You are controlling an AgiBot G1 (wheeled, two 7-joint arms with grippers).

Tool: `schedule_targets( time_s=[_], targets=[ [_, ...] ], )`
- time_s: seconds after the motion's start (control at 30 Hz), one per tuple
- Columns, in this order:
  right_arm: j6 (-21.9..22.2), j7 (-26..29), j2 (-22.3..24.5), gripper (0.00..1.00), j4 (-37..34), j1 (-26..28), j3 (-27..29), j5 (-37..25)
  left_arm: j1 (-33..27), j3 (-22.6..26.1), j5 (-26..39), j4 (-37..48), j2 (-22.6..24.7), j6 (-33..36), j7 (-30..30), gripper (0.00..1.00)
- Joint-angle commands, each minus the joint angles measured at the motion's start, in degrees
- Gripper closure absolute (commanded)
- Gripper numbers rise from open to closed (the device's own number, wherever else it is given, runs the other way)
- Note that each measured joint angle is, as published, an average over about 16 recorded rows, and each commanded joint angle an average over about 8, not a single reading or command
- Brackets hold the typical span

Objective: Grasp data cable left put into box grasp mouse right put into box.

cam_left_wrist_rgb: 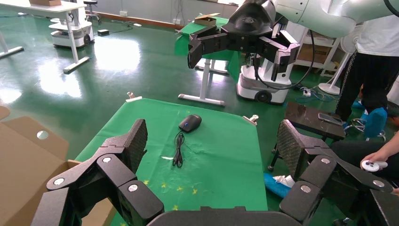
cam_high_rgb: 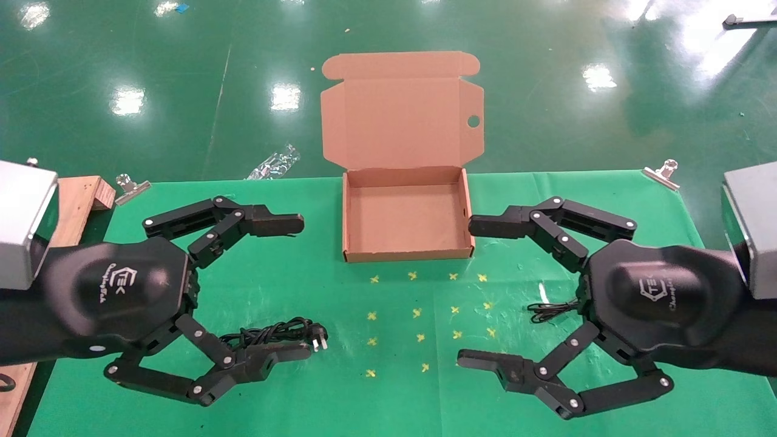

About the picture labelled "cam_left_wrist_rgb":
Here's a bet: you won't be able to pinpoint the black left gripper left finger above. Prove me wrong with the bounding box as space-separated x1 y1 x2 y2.
30 119 165 226

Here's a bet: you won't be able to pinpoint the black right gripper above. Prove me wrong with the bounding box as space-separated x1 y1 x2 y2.
187 0 301 82

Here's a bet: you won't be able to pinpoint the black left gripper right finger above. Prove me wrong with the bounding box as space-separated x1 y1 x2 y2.
277 120 394 226

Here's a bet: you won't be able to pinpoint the white handheld controller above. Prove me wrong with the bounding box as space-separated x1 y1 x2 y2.
361 160 389 173

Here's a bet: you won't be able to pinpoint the black power cable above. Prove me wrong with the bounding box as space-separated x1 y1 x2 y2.
172 131 185 169

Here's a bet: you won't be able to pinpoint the black computer mouse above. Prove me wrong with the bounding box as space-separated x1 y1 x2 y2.
178 114 203 134

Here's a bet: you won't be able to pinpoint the operator forearm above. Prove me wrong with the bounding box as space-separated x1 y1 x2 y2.
375 131 399 161

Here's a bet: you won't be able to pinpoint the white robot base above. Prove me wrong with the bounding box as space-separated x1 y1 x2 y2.
48 6 95 48
236 57 293 105

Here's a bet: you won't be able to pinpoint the small open cardboard box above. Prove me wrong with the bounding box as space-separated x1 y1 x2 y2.
193 13 221 26

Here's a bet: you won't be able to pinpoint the cardboard box in shelf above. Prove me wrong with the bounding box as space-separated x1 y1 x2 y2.
297 43 332 64

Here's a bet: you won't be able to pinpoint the brown cardboard box with lid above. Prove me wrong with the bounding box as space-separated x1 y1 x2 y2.
0 106 118 226

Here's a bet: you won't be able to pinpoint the flat cardboard box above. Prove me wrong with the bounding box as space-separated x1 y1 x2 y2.
29 0 62 7

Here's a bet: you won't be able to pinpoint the operator hand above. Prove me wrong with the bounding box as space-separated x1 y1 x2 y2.
361 151 389 165

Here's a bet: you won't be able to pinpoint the blue shoe cover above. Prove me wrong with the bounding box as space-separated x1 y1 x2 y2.
264 173 292 199
361 107 388 138

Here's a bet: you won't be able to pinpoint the seated person black trousers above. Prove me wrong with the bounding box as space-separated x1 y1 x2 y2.
330 140 399 182

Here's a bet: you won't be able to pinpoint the black small side table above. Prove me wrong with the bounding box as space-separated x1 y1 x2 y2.
268 102 347 172

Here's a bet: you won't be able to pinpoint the smartphone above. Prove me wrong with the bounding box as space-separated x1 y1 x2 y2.
318 113 343 126

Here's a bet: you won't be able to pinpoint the green cloth on background table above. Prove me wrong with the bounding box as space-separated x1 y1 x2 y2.
174 16 241 82

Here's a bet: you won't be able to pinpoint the white shelf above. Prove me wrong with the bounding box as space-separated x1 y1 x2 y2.
293 29 344 78

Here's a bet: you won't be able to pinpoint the white standing fan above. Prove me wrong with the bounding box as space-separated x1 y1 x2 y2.
318 24 364 96

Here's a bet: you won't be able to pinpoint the person in white shirt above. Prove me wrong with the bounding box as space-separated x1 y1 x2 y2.
335 14 399 124

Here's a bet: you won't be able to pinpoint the black stool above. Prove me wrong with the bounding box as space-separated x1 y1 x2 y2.
83 0 102 24

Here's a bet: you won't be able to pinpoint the white desk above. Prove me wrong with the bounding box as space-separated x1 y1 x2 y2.
0 0 91 74

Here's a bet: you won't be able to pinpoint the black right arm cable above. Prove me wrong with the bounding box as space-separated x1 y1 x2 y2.
254 29 316 91

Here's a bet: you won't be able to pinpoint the white background table frame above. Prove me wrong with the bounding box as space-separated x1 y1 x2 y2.
178 58 230 107

